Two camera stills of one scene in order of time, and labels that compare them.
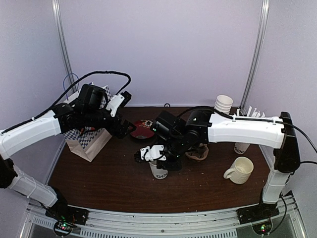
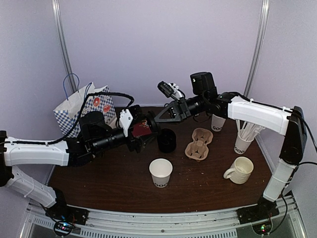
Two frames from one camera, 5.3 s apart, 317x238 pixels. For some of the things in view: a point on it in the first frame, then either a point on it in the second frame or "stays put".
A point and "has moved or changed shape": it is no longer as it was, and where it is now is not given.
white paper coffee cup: (158, 173) has moved or changed shape
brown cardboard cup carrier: (198, 152) stays put
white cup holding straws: (240, 148) stays put
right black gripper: (176, 165) -> (177, 109)
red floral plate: (144, 129) stays put
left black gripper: (121, 132) -> (140, 144)
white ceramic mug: (240, 170) stays put
